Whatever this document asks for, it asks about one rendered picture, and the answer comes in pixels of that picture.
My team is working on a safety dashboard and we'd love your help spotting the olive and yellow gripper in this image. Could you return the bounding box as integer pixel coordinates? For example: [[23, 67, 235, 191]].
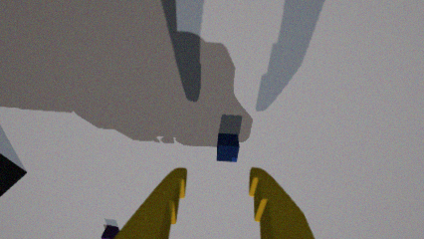
[[113, 167, 315, 239]]

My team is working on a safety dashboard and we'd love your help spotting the purple rod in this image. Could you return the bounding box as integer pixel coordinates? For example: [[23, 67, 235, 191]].
[[101, 226, 119, 239]]

